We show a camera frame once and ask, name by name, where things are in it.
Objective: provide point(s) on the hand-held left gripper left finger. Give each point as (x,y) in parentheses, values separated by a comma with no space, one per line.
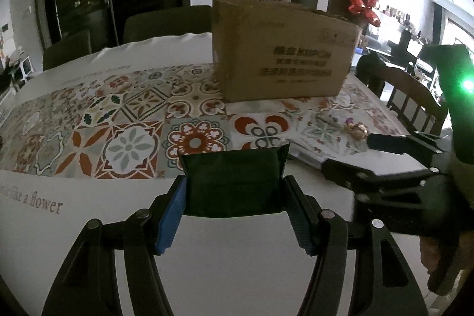
(170,221)

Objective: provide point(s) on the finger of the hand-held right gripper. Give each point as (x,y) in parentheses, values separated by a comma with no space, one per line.
(351,172)
(392,144)

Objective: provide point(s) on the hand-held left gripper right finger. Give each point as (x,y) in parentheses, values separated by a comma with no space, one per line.
(300,223)

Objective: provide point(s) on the dark green snack packet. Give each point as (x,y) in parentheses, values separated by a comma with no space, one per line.
(233,182)

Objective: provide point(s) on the brown cardboard box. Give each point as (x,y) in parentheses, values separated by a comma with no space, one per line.
(281,57)

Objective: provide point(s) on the person's right hand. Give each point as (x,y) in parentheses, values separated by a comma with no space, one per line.
(437,256)

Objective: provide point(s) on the purple gold wrapped candy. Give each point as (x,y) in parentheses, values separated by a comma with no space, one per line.
(359,131)
(350,122)

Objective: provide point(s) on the brown wooden chair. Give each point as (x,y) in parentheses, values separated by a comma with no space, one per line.
(418,95)

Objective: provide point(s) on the dark green garment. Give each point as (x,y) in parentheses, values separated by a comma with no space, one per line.
(370,71)

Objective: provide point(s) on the patterned tile table mat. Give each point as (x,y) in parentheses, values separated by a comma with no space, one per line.
(129,131)

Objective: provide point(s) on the red flower balloon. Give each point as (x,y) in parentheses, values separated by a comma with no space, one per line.
(364,9)

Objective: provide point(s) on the dark upholstered chair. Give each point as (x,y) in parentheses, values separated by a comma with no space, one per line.
(66,50)
(166,24)

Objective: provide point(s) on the small white shelf unit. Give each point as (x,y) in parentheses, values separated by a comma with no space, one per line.
(24,66)

